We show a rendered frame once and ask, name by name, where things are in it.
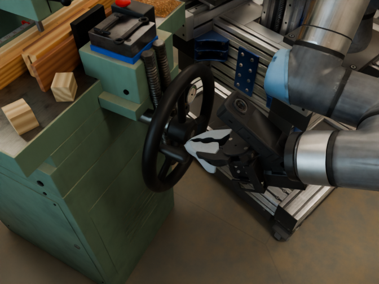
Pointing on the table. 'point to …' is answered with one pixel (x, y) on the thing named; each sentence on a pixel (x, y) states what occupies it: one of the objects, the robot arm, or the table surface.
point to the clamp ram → (87, 25)
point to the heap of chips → (162, 6)
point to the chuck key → (109, 25)
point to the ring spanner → (130, 31)
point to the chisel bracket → (30, 8)
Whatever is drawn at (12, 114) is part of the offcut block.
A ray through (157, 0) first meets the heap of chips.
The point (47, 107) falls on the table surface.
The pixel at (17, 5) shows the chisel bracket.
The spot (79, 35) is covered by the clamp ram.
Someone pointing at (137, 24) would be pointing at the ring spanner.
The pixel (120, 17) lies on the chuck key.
